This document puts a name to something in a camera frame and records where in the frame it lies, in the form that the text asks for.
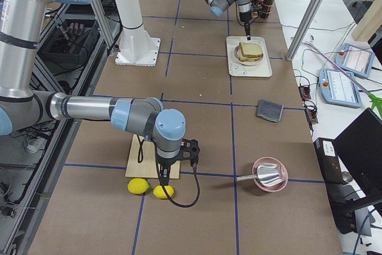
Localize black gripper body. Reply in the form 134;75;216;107
156;139;199;174
239;11;251;23

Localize brown bread slice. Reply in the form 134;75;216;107
237;54;263;65
239;42;263;58

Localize round cream plate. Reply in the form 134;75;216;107
233;46;264;66

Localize cream bear serving tray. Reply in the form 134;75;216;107
226;36;272;78

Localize wooden cutting board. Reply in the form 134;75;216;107
125;134;181;179

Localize yellow lemon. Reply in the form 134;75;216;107
153;185;174;199
127;178;150;195

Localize metal scoop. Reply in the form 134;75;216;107
236;164;286;187

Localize folded grey cloth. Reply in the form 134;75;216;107
256;99;284;122

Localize pink bowl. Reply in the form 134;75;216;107
252;157;288;192

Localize blue teach pendant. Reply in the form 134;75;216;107
335;43;375;79
319;67;362;109

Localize green reacher grabber tool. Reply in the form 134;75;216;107
303;41;382;115

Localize copper wire bottle rack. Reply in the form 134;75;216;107
251;0;273;19

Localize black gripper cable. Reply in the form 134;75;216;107
136;134;201;208

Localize aluminium frame post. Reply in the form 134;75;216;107
286;0;323;62

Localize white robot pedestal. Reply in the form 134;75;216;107
115;0;161;67

